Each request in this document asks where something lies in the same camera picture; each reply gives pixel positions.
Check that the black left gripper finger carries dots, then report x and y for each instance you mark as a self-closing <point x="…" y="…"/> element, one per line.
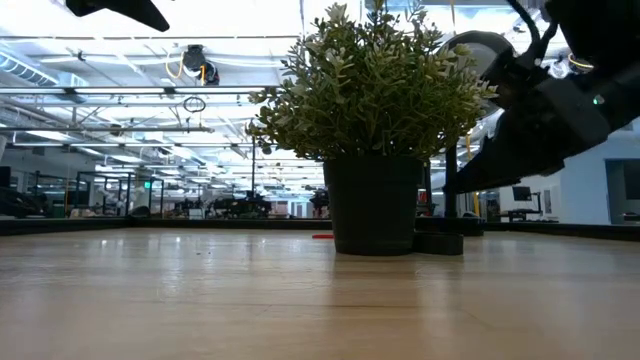
<point x="125" y="7"/>

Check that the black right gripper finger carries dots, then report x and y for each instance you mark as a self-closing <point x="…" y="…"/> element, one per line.
<point x="500" y="167"/>

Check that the black wide rubber band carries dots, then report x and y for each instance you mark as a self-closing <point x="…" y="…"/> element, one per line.
<point x="440" y="244"/>

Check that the green plant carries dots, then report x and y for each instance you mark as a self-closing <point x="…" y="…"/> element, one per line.
<point x="372" y="210"/>

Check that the red rubber band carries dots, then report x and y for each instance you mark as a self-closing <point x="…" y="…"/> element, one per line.
<point x="322" y="236"/>

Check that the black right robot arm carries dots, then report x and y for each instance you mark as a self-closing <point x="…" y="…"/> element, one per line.
<point x="600" y="30"/>

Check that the black computer monitor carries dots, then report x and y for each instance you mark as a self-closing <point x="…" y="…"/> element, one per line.
<point x="522" y="193"/>
<point x="4" y="177"/>

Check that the black desk lamp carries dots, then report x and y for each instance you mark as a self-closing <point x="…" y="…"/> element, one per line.
<point x="451" y="200"/>

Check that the black equipment rack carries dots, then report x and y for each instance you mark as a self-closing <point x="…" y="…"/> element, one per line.
<point x="426" y="185"/>

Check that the black robot workstation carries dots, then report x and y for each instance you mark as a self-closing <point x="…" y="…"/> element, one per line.
<point x="245" y="206"/>

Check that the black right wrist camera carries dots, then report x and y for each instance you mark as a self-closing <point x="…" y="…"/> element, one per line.
<point x="510" y="75"/>

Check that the black metal workcell frame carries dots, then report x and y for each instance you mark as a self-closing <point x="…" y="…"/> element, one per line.
<point x="120" y="173"/>

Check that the black aluminium table frame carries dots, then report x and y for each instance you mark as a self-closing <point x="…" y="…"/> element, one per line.
<point x="150" y="225"/>

